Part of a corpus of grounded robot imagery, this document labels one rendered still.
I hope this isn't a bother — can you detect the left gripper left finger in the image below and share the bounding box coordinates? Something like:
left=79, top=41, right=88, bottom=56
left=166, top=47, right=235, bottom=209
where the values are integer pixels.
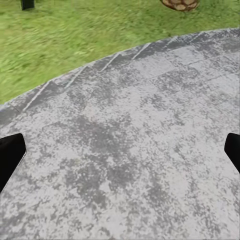
left=0, top=133, right=26, bottom=193

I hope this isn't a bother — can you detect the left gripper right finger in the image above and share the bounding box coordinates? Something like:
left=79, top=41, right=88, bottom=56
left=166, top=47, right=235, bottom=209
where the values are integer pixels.
left=224, top=133, right=240, bottom=172

